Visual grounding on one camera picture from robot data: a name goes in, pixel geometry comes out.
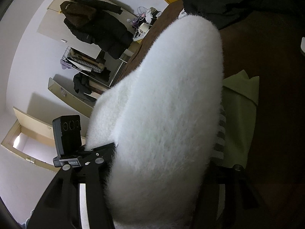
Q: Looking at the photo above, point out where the zebra striped garment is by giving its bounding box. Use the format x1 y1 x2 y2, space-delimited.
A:
211 105 226 166

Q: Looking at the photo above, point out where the brown bed blanket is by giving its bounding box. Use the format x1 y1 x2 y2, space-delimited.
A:
116 0 305 86

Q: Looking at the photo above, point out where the metal clothes rack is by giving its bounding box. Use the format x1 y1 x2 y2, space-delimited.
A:
60 47 130 101

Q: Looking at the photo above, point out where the white fuzzy cardigan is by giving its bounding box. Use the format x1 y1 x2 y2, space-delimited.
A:
86 15 223 228

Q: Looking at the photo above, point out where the light green garment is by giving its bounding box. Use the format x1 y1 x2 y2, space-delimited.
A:
222 70 259 168

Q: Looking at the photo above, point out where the black camera box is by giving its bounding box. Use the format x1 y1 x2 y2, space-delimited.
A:
52 115 84 168

